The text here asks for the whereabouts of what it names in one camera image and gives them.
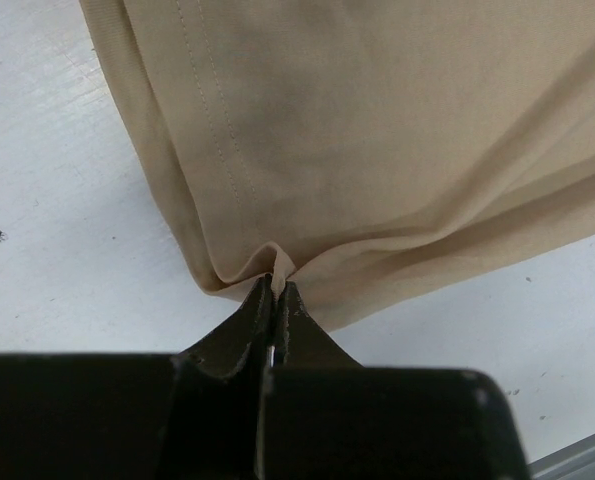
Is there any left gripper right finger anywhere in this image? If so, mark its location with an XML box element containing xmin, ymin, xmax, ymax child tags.
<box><xmin>259</xmin><ymin>283</ymin><xmax>530</xmax><ymax>479</ymax></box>

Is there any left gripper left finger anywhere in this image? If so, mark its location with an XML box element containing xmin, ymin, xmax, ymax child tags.
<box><xmin>0</xmin><ymin>276</ymin><xmax>273</xmax><ymax>479</ymax></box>

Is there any beige t shirt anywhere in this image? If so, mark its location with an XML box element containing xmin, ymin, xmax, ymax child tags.
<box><xmin>81</xmin><ymin>1</ymin><xmax>595</xmax><ymax>329</ymax></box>

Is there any aluminium front rail frame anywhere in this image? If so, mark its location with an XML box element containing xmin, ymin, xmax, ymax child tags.
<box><xmin>529</xmin><ymin>434</ymin><xmax>595</xmax><ymax>480</ymax></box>

